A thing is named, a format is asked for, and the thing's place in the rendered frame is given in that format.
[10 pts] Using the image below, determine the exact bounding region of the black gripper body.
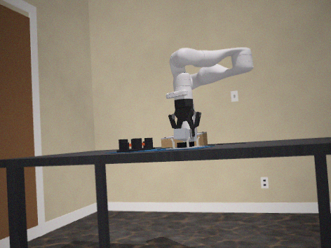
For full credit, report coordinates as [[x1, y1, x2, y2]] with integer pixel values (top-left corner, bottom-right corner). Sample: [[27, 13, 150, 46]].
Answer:
[[175, 99, 194, 122]]

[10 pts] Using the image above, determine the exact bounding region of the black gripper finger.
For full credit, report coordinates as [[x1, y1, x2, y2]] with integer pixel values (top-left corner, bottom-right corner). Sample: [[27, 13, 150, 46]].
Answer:
[[168, 113, 183, 129], [184, 111, 201, 138]]

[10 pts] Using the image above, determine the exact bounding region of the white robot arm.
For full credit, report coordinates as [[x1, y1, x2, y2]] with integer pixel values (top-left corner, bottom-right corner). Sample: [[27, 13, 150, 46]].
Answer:
[[166, 48, 253, 105]]

